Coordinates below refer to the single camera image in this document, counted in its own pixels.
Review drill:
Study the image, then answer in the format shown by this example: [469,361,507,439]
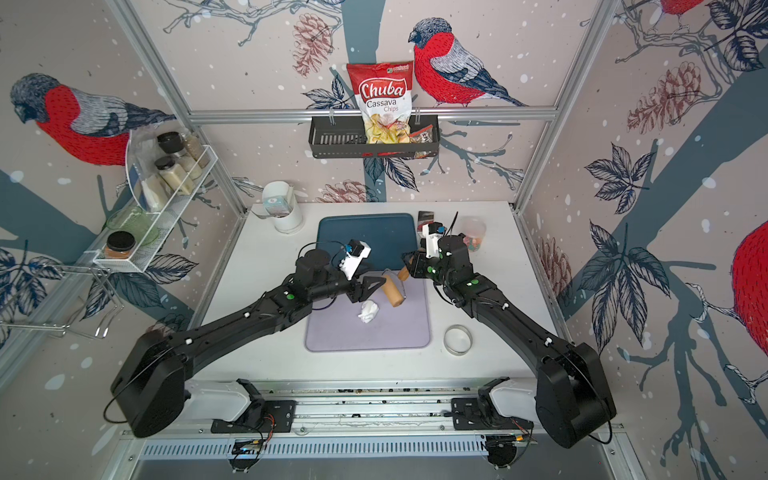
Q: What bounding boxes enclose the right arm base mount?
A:
[444,377,538,469]

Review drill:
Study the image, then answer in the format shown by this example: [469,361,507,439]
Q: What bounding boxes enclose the black lid spice jar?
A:
[154,155,194,196]
[157,131,202,179]

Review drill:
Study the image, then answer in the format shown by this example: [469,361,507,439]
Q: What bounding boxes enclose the lilac silicone mat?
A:
[305,279,431,353]

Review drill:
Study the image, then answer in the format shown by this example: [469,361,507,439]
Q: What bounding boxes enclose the short brown powder jar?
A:
[104,230,137,259]

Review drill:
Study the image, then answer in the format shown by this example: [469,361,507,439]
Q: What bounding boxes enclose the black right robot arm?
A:
[403,234,617,448]

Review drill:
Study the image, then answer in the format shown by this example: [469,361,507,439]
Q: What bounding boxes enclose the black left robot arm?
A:
[110,249,386,438]

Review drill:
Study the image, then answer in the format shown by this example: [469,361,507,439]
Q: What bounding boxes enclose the teal plastic tray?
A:
[317,213,418,270]

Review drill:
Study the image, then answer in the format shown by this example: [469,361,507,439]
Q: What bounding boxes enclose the green glass bowl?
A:
[106,205,159,246]

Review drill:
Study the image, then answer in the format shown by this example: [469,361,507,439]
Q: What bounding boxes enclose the red Chuba chips bag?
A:
[347,61,413,144]

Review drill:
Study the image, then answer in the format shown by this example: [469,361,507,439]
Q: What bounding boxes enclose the wooden rolling pin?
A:
[381,267,410,308]

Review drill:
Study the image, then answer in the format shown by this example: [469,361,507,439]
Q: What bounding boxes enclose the teal paper carton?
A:
[263,194,293,218]

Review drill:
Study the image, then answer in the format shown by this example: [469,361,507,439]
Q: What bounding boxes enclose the white utensil holder cup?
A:
[251,181,304,235]

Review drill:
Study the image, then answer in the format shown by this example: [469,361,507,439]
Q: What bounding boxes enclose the black wire wall basket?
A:
[308,116,440,159]

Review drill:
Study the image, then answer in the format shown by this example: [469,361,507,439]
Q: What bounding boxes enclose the clear acrylic wall shelf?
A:
[94,120,218,273]

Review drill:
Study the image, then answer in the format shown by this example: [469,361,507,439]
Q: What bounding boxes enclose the clear cup with candies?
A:
[459,216,487,252]

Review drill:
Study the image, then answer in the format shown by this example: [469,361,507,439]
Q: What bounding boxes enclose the wire wall rack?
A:
[1,265,125,340]

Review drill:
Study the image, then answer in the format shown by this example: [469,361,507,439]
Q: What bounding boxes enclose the metal ring cutter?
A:
[443,324,473,356]

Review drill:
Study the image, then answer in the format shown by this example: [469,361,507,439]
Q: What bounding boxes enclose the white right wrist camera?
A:
[421,221,446,259]

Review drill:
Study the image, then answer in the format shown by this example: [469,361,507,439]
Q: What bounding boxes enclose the small dark snack packet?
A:
[409,125,434,144]

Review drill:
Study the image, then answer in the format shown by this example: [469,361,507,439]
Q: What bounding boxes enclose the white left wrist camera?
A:
[339,240,371,280]

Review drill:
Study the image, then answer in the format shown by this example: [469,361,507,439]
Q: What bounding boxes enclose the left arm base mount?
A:
[178,379,297,473]

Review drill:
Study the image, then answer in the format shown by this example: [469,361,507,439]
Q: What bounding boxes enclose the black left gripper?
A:
[309,260,387,304]

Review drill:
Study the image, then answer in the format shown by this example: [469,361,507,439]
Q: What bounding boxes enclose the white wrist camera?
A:
[421,221,446,259]
[339,240,371,280]

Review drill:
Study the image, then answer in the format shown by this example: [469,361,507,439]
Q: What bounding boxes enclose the white dough lump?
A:
[358,300,380,324]

